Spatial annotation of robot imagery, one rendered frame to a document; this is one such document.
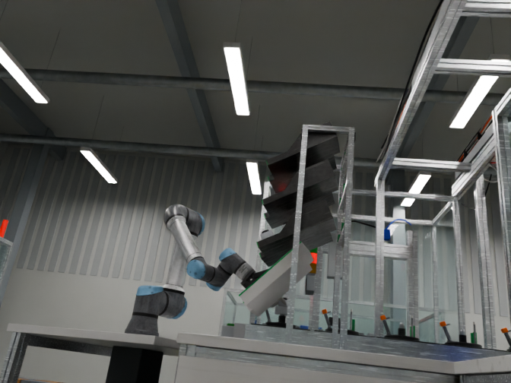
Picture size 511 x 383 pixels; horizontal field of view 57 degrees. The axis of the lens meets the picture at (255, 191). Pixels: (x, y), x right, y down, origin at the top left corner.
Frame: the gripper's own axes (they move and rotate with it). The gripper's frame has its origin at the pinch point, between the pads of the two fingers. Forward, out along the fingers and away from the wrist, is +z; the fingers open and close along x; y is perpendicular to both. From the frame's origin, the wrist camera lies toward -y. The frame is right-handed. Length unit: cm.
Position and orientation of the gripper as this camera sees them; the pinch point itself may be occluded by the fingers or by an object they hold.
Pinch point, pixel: (284, 302)
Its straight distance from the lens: 209.6
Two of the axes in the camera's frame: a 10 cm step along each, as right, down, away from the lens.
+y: -6.8, 6.9, -2.3
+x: -0.7, -3.8, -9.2
